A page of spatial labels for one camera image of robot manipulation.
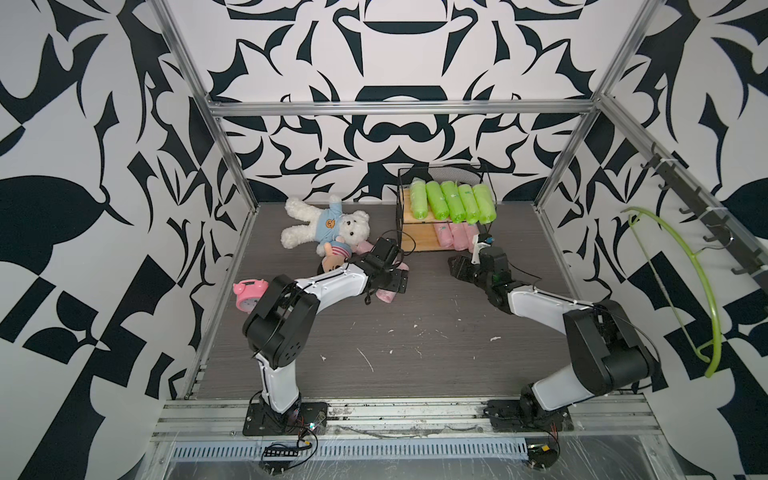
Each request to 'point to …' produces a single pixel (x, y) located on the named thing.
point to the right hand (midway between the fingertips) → (456, 256)
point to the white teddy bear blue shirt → (322, 226)
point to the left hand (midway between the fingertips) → (394, 272)
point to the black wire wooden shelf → (416, 234)
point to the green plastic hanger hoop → (704, 353)
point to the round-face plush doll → (336, 254)
